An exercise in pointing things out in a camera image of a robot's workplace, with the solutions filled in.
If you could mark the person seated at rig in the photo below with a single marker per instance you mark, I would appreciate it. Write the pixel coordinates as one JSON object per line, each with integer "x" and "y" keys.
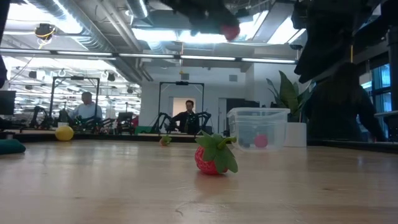
{"x": 87, "y": 109}

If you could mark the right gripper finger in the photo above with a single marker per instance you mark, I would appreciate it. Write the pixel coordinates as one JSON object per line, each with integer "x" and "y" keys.
{"x": 205, "y": 25}
{"x": 231, "y": 20}

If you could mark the white plant pot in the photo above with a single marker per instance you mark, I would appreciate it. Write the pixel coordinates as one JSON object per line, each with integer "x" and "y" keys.
{"x": 295, "y": 135}

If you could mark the dark background monitor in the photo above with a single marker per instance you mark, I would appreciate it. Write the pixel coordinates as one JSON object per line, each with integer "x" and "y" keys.
{"x": 7, "y": 102}

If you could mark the long ceiling light strip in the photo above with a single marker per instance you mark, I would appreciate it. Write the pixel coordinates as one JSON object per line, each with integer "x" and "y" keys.
{"x": 205, "y": 58}

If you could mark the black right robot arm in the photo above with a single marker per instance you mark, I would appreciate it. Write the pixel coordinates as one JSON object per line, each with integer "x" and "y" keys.
{"x": 326, "y": 37}

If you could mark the green background box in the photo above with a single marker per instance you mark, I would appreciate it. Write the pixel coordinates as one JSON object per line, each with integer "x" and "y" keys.
{"x": 143, "y": 130}

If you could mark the dark green folded cloth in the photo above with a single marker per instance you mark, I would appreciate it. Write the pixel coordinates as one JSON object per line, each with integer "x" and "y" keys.
{"x": 11, "y": 147}

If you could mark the small strawberry with thin stem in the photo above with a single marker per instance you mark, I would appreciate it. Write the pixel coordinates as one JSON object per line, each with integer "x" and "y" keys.
{"x": 164, "y": 141}

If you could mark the black round hanging device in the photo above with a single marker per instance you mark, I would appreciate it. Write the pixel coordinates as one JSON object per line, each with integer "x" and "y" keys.
{"x": 45, "y": 31}

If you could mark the round red and green strawberry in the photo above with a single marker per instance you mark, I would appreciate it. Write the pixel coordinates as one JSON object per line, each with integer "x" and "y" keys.
{"x": 230, "y": 32}

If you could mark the clear plastic tupperware container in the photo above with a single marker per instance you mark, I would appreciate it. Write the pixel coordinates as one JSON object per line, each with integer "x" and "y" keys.
{"x": 258, "y": 119}

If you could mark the yellow lemon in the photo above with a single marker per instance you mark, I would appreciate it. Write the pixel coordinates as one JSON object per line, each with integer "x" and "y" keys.
{"x": 64, "y": 133}

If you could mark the black background rig frame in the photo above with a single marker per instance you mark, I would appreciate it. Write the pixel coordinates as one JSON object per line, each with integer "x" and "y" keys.
{"x": 74, "y": 77}
{"x": 182, "y": 83}

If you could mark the silver ceiling duct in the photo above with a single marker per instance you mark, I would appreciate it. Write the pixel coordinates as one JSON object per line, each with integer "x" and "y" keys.
{"x": 102, "y": 28}

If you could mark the person seen from behind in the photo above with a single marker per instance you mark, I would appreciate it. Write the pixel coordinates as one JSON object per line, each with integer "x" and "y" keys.
{"x": 339, "y": 105}

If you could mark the green snake plant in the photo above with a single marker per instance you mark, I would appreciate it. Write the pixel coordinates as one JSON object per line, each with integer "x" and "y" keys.
{"x": 287, "y": 93}

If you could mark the person facing the table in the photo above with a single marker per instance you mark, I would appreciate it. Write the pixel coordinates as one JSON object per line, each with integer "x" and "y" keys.
{"x": 188, "y": 119}

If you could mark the black background robot arm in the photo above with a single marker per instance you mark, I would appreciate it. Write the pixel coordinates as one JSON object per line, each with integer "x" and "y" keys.
{"x": 163, "y": 119}
{"x": 205, "y": 116}
{"x": 38, "y": 115}

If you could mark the pink raspberry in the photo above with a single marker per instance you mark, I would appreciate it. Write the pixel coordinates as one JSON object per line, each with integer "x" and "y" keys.
{"x": 261, "y": 141}

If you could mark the red strawberry with broad leaves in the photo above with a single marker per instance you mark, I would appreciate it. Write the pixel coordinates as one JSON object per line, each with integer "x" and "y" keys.
{"x": 206, "y": 163}

